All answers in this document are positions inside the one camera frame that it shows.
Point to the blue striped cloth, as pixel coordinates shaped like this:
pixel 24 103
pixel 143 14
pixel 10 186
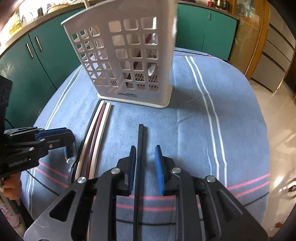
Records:
pixel 185 127

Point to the teal lower cabinets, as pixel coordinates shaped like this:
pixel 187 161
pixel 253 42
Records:
pixel 46 67

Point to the maroon chopstick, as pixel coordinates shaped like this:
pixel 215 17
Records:
pixel 98 136

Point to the steel stock pot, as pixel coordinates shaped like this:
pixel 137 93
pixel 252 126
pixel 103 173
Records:
pixel 220 3

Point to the white perforated utensil holder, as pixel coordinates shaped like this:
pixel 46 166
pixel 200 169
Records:
pixel 165 58

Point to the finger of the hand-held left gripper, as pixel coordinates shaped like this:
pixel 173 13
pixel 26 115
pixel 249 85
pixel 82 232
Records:
pixel 53 132
pixel 62 141

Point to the yellow detergent bottle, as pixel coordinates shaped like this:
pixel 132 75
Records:
pixel 15 27

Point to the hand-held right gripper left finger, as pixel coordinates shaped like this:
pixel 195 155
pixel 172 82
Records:
pixel 131 170

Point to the wooden glass door frame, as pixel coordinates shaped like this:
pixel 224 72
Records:
pixel 249 39

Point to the black chopstick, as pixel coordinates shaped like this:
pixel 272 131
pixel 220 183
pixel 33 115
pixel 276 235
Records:
pixel 91 125
pixel 140 139

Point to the person's left hand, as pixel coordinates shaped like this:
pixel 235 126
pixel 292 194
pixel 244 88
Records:
pixel 10 188

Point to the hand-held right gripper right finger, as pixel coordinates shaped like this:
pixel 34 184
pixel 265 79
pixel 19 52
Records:
pixel 159 170

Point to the steel spoon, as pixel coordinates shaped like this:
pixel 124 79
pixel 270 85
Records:
pixel 71 153
pixel 152 68

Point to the silver refrigerator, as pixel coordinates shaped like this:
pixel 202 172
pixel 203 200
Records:
pixel 275 46

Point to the utensils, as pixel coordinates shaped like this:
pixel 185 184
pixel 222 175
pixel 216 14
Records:
pixel 148 40

